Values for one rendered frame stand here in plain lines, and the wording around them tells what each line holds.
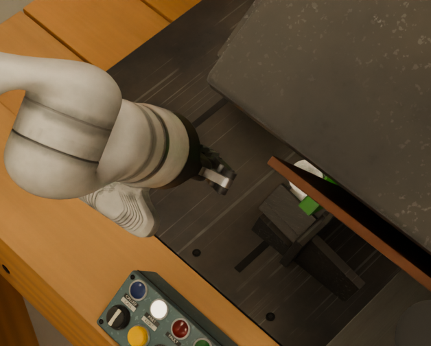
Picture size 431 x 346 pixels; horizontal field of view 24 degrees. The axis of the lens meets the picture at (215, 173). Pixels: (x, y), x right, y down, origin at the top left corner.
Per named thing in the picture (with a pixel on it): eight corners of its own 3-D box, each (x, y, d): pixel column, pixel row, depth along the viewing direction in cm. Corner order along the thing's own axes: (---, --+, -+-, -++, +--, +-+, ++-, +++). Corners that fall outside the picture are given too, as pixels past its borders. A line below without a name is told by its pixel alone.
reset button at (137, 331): (141, 351, 115) (136, 351, 114) (126, 338, 116) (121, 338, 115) (152, 335, 114) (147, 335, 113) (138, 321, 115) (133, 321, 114)
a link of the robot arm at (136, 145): (138, 215, 86) (176, 119, 85) (51, 211, 71) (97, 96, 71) (72, 184, 88) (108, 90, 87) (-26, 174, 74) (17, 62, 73)
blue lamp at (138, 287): (139, 304, 116) (138, 298, 114) (126, 292, 116) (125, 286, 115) (151, 294, 116) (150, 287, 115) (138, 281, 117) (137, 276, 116)
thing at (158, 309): (160, 323, 114) (160, 318, 113) (147, 311, 115) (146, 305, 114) (171, 312, 115) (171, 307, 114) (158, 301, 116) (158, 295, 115)
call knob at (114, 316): (120, 333, 116) (115, 333, 115) (105, 318, 117) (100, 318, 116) (132, 315, 116) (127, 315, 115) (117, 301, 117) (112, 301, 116)
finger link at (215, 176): (189, 178, 94) (180, 171, 96) (227, 197, 96) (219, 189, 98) (201, 156, 94) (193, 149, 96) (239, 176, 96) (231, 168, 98)
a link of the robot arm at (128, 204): (74, 192, 94) (42, 189, 88) (132, 88, 92) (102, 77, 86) (151, 243, 91) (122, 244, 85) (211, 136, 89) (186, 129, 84)
